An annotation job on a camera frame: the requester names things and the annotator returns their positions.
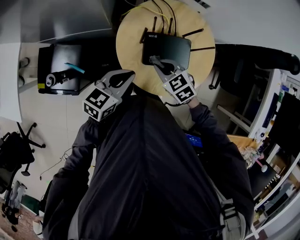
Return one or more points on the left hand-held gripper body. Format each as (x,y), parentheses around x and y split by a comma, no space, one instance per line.
(99,102)

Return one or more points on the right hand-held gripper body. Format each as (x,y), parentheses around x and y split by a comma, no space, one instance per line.
(180,86)

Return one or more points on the black router with antennas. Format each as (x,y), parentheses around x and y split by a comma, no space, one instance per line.
(168,47)

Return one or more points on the person's right forearm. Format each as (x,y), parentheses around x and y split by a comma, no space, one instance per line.
(206,122)

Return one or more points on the person's left forearm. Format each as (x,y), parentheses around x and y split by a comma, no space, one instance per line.
(84,138)

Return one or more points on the blue pen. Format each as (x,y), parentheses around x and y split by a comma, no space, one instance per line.
(75,68)

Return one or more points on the black and silver torch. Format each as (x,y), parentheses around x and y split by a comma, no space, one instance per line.
(59,77)

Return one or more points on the small blue screen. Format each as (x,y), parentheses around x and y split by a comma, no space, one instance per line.
(194,140)

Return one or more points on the black glossy case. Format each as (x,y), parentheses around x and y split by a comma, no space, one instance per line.
(65,54)

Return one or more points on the black padded chair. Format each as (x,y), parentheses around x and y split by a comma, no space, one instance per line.
(246,58)

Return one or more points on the person's black jacket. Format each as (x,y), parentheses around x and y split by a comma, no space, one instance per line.
(150,175)

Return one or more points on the white desk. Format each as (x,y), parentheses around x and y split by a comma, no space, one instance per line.
(9,82)

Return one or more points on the black office chair with castors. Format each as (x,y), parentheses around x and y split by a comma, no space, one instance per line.
(16,150)

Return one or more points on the black monitor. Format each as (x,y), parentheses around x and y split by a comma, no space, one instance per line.
(288,124)

